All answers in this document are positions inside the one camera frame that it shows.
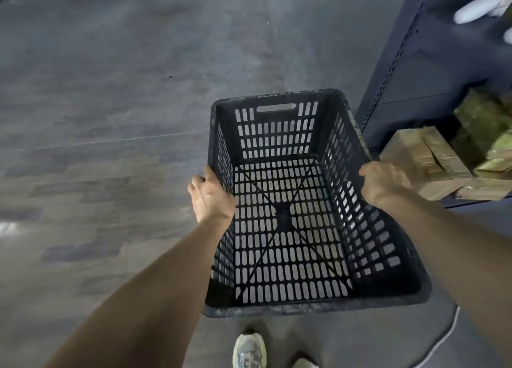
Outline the person's left hand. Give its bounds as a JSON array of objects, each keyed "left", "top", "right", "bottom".
[{"left": 187, "top": 166, "right": 236, "bottom": 225}]

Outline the person's right hand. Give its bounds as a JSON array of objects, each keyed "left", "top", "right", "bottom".
[{"left": 359, "top": 161, "right": 413, "bottom": 209}]

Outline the black plastic slotted crate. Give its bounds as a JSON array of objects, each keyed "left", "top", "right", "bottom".
[{"left": 202, "top": 89, "right": 432, "bottom": 319}]

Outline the person's right forearm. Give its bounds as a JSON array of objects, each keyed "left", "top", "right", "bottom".
[{"left": 374, "top": 186, "right": 512, "bottom": 368}]

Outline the person's left forearm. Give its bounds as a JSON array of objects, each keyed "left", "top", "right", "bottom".
[{"left": 42, "top": 214, "right": 234, "bottom": 368}]

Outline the stack of tan paper packets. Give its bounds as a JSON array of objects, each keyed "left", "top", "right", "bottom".
[{"left": 379, "top": 126, "right": 474, "bottom": 201}]

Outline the pile of green packets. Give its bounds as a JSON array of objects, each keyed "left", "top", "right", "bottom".
[{"left": 451, "top": 89, "right": 512, "bottom": 201}]

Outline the dark metal shelving unit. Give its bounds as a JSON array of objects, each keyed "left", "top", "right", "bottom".
[{"left": 355, "top": 0, "right": 512, "bottom": 209}]

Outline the person's left shoe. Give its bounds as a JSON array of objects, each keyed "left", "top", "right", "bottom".
[{"left": 232, "top": 332, "right": 267, "bottom": 368}]

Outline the white plastic bag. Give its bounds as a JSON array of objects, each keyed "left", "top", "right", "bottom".
[{"left": 453, "top": 0, "right": 512, "bottom": 44}]

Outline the white cable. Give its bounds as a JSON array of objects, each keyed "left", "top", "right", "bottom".
[{"left": 414, "top": 306, "right": 461, "bottom": 368}]

